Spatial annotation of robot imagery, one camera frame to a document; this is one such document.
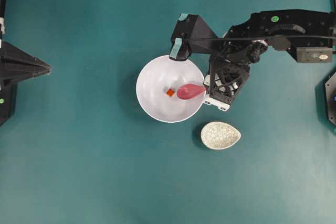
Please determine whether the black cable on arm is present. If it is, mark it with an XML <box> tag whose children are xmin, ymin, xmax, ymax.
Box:
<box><xmin>183</xmin><ymin>33</ymin><xmax>336</xmax><ymax>44</ymax></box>

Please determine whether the pink ceramic spoon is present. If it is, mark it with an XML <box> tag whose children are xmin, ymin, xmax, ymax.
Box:
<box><xmin>177</xmin><ymin>83</ymin><xmax>206</xmax><ymax>100</ymax></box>

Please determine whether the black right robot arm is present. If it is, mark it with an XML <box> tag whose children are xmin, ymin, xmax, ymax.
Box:
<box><xmin>204</xmin><ymin>9</ymin><xmax>335</xmax><ymax>111</ymax></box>

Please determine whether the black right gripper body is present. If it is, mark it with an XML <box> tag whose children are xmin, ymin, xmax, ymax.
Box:
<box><xmin>203</xmin><ymin>59</ymin><xmax>250</xmax><ymax>111</ymax></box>

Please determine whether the small red block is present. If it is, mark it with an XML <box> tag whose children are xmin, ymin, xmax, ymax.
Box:
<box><xmin>166</xmin><ymin>89</ymin><xmax>175</xmax><ymax>97</ymax></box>

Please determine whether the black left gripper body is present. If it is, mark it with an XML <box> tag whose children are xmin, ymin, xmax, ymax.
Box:
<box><xmin>0</xmin><ymin>18</ymin><xmax>53</xmax><ymax>127</ymax></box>

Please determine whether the speckled teardrop spoon rest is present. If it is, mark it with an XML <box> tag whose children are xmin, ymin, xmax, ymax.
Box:
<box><xmin>201</xmin><ymin>122</ymin><xmax>242</xmax><ymax>150</ymax></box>

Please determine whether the white round bowl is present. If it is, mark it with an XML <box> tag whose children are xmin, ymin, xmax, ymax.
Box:
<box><xmin>136</xmin><ymin>55</ymin><xmax>205</xmax><ymax>123</ymax></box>

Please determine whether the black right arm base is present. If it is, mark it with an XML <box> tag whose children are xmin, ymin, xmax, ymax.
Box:
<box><xmin>323</xmin><ymin>71</ymin><xmax>336</xmax><ymax>126</ymax></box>

